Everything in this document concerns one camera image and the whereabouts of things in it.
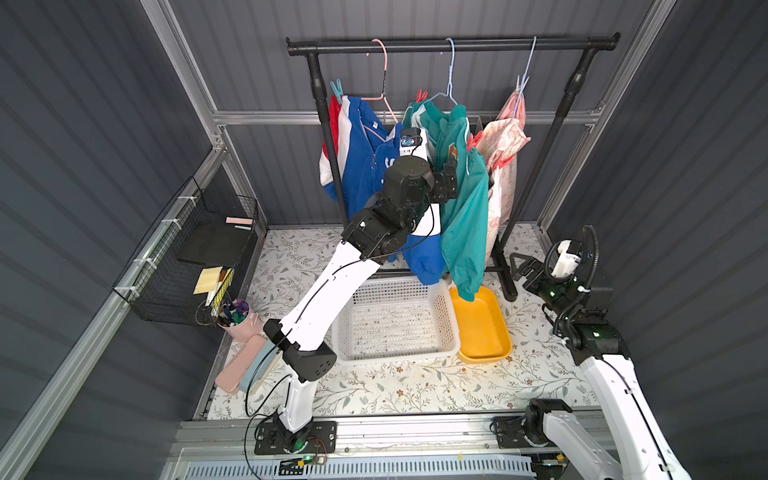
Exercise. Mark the pink wire hanger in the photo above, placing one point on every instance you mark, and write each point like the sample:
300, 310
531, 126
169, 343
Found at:
382, 97

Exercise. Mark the yellow plastic tray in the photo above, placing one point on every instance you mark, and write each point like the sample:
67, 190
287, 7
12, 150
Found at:
482, 328

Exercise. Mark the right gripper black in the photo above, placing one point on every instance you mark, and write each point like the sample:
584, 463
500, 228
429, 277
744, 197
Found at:
534, 275

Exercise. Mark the pink pen cup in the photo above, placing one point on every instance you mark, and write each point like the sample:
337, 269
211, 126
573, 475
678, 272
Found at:
239, 321

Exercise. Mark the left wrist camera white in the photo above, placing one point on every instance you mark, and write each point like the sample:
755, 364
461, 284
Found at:
414, 142

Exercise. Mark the pink and teal flat cases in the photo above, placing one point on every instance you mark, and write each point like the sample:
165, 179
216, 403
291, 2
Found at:
248, 366

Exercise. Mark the green jacket orange letter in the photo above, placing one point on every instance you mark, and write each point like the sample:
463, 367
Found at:
464, 220

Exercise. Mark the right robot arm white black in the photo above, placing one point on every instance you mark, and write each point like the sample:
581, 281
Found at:
575, 306

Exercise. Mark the pink floral garment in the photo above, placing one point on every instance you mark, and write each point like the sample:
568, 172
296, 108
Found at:
500, 142

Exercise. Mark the teal clothespin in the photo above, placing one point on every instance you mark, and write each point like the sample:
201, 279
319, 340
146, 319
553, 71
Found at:
337, 90

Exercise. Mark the light blue wire hanger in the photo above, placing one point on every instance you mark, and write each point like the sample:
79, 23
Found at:
523, 80

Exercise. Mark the yellow sticky notepad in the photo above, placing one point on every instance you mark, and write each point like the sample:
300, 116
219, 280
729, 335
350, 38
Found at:
208, 280

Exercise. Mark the black wire mesh basket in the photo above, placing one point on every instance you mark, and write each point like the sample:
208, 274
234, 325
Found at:
204, 227

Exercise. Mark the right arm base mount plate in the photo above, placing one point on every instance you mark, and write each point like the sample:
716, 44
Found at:
518, 432

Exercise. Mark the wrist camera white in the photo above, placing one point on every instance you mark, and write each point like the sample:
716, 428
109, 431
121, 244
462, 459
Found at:
568, 255
414, 142

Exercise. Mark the red clothespin upper floral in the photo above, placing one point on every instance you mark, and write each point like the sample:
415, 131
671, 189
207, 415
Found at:
474, 140

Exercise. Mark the black clothes rack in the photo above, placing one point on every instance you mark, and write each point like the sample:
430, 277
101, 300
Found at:
590, 46

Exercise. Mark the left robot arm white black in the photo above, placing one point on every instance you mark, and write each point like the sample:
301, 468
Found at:
410, 188

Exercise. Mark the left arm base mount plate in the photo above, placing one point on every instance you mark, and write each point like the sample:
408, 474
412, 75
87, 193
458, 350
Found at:
317, 437

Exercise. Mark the white perforated laundry basket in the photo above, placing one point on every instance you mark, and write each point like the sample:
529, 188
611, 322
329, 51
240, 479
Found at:
396, 319

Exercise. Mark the blue red white jacket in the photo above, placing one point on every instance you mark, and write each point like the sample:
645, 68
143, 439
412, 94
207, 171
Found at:
365, 150

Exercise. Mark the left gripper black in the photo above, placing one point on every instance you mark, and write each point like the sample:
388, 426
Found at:
447, 182

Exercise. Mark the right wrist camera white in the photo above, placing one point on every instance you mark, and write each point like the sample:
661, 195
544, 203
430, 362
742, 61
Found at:
568, 255

